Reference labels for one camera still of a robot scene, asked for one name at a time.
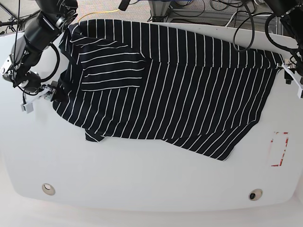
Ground yellow floor cable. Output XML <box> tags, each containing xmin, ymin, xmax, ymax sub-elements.
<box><xmin>75</xmin><ymin>9</ymin><xmax>119</xmax><ymax>26</ymax></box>

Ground red tape rectangle marking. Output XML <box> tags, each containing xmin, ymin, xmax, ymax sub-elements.
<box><xmin>268</xmin><ymin>131</ymin><xmax>289</xmax><ymax>167</ymax></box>

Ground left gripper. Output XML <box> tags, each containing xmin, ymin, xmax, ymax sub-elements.
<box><xmin>277</xmin><ymin>48</ymin><xmax>303</xmax><ymax>97</ymax></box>

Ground left table cable grommet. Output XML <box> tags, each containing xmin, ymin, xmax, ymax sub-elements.
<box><xmin>42</xmin><ymin>183</ymin><xmax>55</xmax><ymax>196</ymax></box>

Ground right table cable grommet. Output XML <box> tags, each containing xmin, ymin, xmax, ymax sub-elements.
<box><xmin>249</xmin><ymin>189</ymin><xmax>263</xmax><ymax>201</ymax></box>

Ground black white striped T-shirt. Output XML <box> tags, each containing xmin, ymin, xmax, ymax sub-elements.
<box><xmin>53</xmin><ymin>19</ymin><xmax>283</xmax><ymax>161</ymax></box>

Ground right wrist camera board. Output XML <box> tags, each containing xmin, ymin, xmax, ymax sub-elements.
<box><xmin>21</xmin><ymin>103</ymin><xmax>34</xmax><ymax>114</ymax></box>

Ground table cable grommet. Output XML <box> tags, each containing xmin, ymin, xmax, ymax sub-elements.
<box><xmin>249</xmin><ymin>189</ymin><xmax>263</xmax><ymax>201</ymax></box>
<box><xmin>42</xmin><ymin>183</ymin><xmax>55</xmax><ymax>196</ymax></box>

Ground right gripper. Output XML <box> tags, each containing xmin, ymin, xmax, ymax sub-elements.
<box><xmin>0</xmin><ymin>55</ymin><xmax>67</xmax><ymax>106</ymax></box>

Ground aluminium frame stand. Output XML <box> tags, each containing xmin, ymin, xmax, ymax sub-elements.
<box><xmin>148</xmin><ymin>0</ymin><xmax>171</xmax><ymax>22</ymax></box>

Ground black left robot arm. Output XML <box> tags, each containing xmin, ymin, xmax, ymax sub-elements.
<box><xmin>265</xmin><ymin>0</ymin><xmax>303</xmax><ymax>98</ymax></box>

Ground black tripod legs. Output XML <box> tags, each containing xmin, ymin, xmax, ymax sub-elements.
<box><xmin>0</xmin><ymin>3</ymin><xmax>40</xmax><ymax>35</ymax></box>

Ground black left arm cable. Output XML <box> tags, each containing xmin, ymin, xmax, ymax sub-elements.
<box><xmin>232</xmin><ymin>0</ymin><xmax>303</xmax><ymax>62</ymax></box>

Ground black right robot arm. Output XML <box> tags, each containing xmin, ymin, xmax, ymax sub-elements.
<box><xmin>0</xmin><ymin>0</ymin><xmax>78</xmax><ymax>102</ymax></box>

